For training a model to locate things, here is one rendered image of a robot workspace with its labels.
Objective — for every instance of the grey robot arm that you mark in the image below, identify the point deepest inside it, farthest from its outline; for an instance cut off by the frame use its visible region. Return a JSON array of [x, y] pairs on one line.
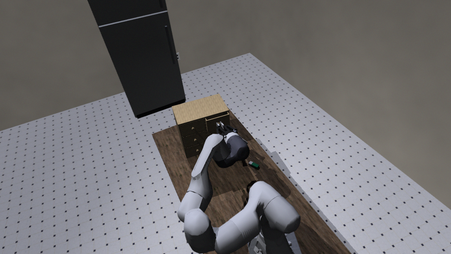
[[277, 215]]

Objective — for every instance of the small dark brown chest of drawers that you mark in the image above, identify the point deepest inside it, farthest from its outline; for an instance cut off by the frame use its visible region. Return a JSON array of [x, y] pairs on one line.
[[198, 109]]

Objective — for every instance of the brown wooden drawer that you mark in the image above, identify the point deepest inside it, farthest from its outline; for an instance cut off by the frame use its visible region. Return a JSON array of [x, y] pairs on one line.
[[192, 127], [211, 132], [194, 150], [212, 120], [194, 138]]

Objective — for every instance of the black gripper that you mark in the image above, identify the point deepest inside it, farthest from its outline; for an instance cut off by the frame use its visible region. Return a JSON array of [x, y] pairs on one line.
[[226, 129]]

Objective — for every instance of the green and white eraser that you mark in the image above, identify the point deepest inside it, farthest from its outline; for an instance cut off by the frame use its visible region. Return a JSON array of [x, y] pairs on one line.
[[253, 164]]

